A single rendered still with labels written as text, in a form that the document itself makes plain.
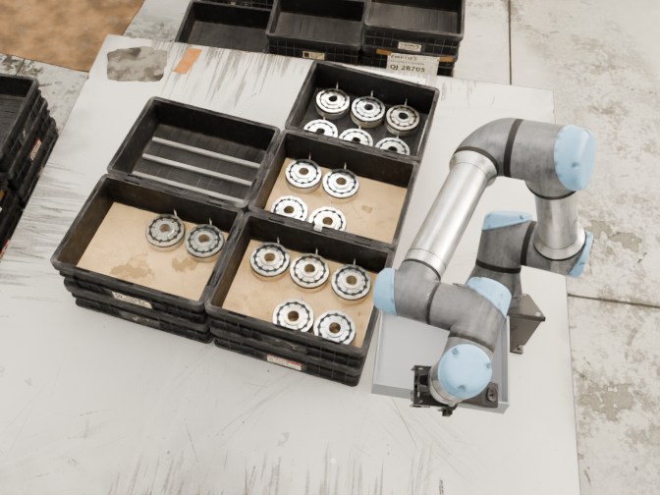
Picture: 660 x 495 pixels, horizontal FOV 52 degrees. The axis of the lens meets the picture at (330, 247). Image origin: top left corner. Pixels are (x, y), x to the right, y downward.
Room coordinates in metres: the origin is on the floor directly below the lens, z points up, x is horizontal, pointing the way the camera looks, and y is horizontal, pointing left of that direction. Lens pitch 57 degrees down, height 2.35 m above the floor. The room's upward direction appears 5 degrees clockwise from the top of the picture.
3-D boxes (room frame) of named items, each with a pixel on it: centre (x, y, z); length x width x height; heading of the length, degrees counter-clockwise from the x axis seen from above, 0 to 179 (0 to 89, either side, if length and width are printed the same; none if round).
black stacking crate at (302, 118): (1.40, -0.07, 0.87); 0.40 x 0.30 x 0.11; 78
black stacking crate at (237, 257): (0.82, 0.06, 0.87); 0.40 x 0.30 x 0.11; 78
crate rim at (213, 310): (0.82, 0.06, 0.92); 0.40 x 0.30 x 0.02; 78
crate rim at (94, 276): (0.90, 0.45, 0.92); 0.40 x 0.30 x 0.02; 78
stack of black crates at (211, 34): (2.37, 0.53, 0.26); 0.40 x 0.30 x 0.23; 86
